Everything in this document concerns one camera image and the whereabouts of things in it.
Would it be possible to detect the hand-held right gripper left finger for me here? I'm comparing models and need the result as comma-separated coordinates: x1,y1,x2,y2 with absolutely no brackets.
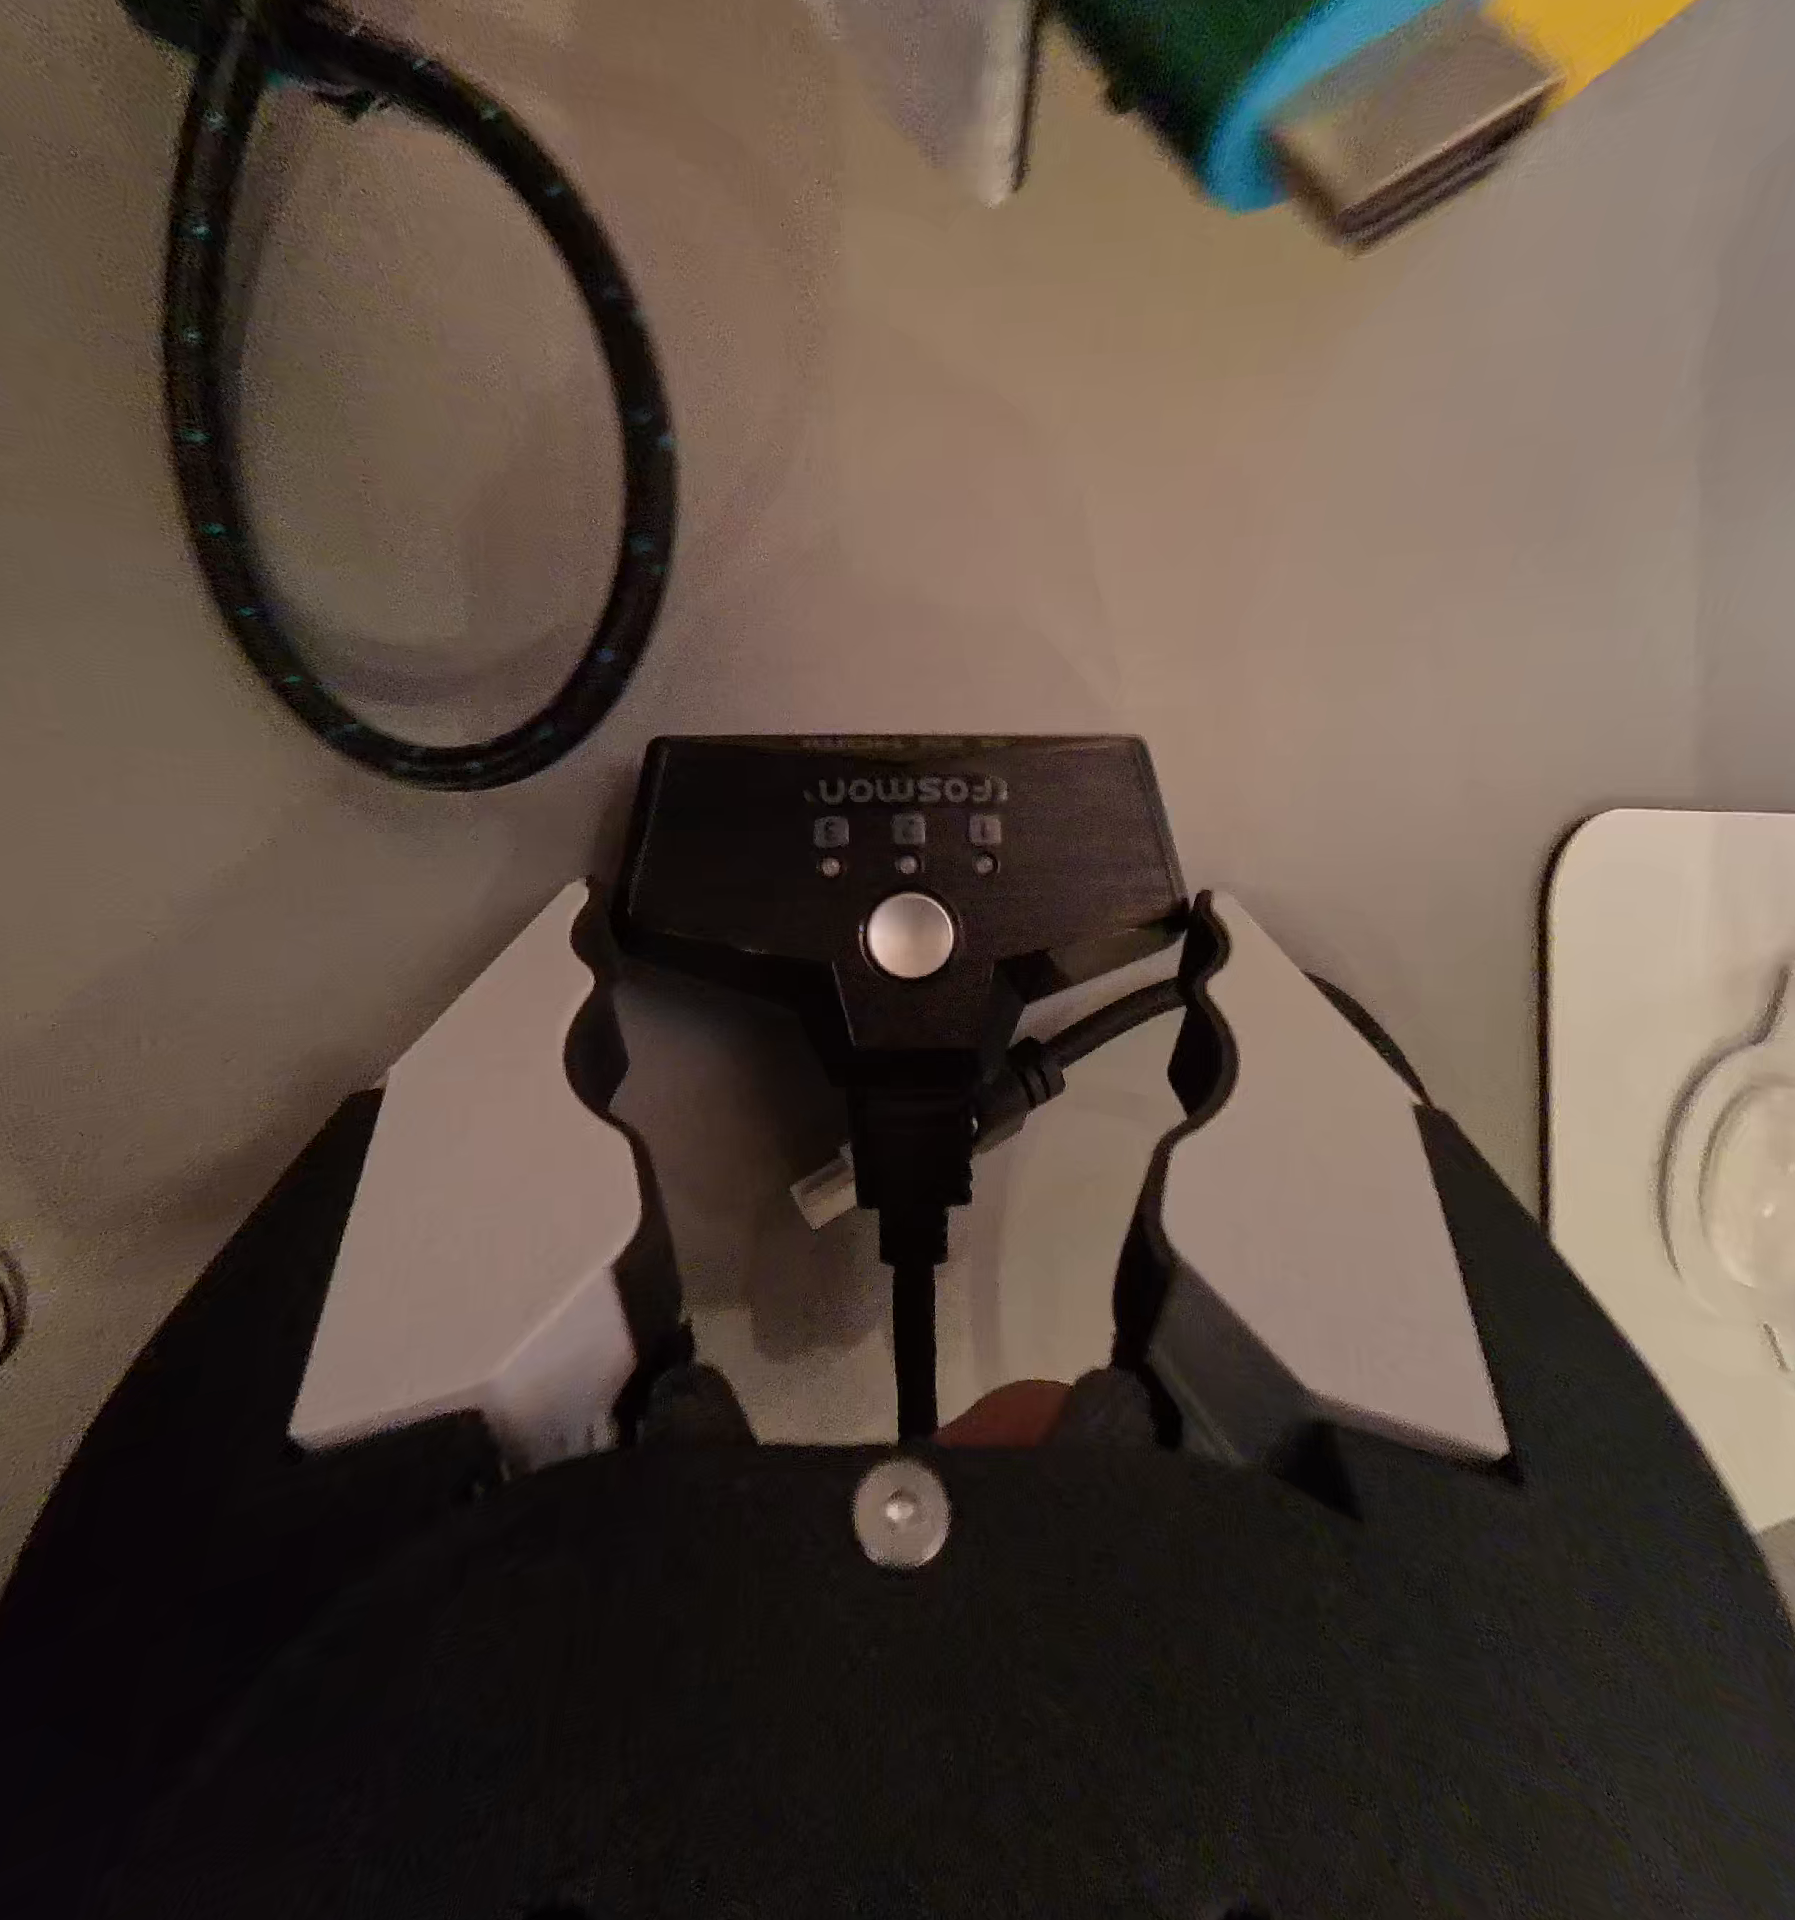
289,879,693,1468

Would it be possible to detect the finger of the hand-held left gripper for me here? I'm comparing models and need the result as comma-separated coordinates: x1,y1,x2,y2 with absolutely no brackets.
822,0,1046,205

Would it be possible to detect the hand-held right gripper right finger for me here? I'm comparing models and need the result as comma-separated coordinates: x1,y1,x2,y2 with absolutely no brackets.
1116,890,1514,1468

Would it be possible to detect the blue-flecked braided hdmi cable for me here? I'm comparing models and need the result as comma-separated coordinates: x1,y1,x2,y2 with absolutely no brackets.
126,0,1571,792

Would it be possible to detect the black hdmi port box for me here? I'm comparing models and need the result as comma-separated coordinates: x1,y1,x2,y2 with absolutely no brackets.
612,732,1191,1267

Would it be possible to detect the white board stand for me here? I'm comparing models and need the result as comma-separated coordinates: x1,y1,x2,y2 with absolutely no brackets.
1544,812,1795,1536

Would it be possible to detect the yellow plastic bin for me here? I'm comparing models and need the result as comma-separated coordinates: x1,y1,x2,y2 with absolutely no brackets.
1489,0,1702,97

